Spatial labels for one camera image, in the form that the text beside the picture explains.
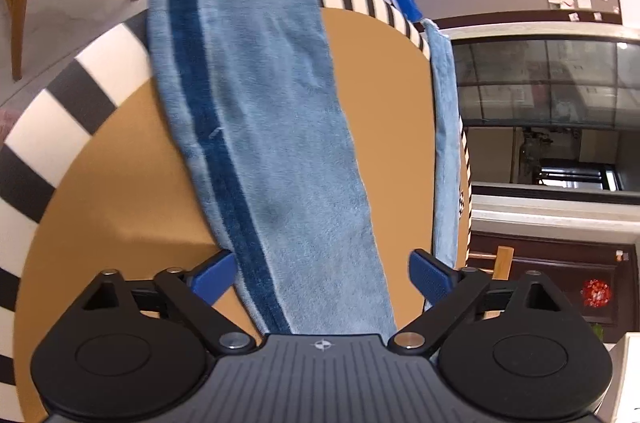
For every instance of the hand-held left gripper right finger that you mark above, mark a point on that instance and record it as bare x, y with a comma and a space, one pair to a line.
429, 277

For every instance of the dark brown door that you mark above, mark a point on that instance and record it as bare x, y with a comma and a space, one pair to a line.
555, 263

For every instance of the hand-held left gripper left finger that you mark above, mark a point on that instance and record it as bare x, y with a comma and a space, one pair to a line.
216, 275

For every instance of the blue denim jeans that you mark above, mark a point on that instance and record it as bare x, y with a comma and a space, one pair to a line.
280, 143

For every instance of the red door ornament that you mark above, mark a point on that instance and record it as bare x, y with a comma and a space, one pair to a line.
595, 293

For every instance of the white carton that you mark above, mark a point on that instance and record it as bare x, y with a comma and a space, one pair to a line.
622, 378

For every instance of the glass-front cabinet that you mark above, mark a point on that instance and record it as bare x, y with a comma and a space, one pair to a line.
540, 83

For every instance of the round orange striped-rim table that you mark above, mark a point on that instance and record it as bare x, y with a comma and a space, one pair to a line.
115, 183

